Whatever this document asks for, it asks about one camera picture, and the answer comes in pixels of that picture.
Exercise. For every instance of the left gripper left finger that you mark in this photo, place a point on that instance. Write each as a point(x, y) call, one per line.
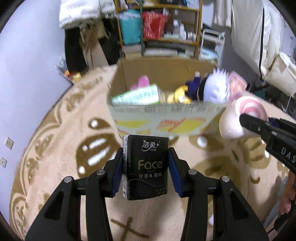
point(59, 219)

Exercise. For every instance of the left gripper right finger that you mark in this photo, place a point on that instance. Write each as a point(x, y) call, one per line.
point(234, 219)

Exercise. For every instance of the white-haired purple plush doll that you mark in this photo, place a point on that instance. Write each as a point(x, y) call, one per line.
point(214, 88)

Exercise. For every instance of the black Face tissue pack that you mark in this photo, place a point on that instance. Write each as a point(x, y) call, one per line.
point(145, 166)

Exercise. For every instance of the green tissue pack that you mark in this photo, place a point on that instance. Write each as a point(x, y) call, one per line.
point(141, 96)

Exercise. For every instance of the pink soft package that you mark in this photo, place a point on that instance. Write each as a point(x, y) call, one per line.
point(237, 86)

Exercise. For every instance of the pink and white plush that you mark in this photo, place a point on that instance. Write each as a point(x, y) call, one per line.
point(143, 81)

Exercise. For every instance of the person's right hand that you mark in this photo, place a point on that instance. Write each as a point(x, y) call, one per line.
point(285, 202)

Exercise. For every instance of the beige patterned carpet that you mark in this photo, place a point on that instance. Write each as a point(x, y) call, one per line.
point(78, 137)

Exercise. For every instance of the cream hanging coat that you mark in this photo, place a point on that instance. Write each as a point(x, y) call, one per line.
point(256, 36)

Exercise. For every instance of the cardboard box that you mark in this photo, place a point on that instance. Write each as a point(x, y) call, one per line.
point(163, 119)

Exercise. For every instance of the yellow plush toy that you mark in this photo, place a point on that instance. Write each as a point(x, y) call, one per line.
point(179, 96)

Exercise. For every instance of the white rolling cart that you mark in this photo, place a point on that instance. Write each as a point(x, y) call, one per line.
point(212, 45)

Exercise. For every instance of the white curtain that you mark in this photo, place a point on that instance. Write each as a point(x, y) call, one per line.
point(217, 13)

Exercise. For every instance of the red patterned bag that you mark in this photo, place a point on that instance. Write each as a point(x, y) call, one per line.
point(154, 24)

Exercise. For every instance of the wooden bookshelf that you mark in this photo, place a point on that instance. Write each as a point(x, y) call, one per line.
point(182, 32)

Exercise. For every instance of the stack of books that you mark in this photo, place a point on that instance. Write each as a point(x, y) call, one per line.
point(132, 51)

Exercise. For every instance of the teal bag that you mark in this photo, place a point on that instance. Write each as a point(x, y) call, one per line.
point(130, 26)

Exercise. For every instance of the beige hanging trousers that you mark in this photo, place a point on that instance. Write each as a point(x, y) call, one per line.
point(91, 48)

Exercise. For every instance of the white puffer jacket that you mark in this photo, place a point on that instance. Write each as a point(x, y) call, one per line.
point(73, 13)

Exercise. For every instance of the white wall socket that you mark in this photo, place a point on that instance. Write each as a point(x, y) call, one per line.
point(9, 143)

